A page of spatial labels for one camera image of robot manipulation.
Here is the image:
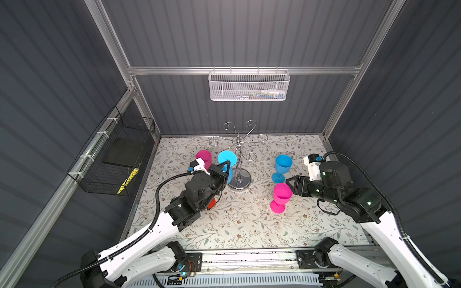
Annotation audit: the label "blue wine glass front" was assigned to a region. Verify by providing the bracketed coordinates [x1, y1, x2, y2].
[217, 150, 238, 184]

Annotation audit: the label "blue wine glass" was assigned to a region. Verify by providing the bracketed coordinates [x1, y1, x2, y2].
[271, 155, 293, 184]
[217, 150, 238, 184]

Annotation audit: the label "pink wine glass front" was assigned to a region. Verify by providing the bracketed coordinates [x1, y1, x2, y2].
[270, 183, 293, 214]

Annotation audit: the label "pink wine glass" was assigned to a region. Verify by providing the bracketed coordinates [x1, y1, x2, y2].
[196, 150, 212, 170]
[270, 183, 293, 214]

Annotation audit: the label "blue wine glass back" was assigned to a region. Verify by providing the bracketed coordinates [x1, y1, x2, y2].
[271, 155, 293, 184]

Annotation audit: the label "red wine glass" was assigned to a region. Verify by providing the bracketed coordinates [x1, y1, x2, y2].
[207, 199, 216, 210]

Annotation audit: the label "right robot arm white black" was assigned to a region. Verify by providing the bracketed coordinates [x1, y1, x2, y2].
[285, 157, 460, 288]

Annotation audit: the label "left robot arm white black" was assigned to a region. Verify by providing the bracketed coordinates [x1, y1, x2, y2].
[79, 160, 232, 288]

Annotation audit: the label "chrome wine glass rack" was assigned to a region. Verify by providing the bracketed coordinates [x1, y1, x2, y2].
[208, 120, 269, 191]

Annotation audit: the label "items in white basket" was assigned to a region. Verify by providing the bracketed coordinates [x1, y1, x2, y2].
[238, 90, 286, 101]

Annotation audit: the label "yellow black object in basket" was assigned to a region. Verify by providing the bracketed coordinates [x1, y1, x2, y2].
[117, 168, 139, 194]

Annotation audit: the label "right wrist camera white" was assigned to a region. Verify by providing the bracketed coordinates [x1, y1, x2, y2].
[303, 154, 324, 181]

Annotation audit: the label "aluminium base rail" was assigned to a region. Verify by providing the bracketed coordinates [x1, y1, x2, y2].
[143, 247, 382, 276]

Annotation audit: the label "white mesh wall basket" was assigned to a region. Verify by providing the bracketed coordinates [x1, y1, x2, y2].
[208, 68, 291, 102]

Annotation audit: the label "black wire wall basket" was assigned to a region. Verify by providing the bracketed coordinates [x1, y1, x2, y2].
[68, 108, 156, 196]

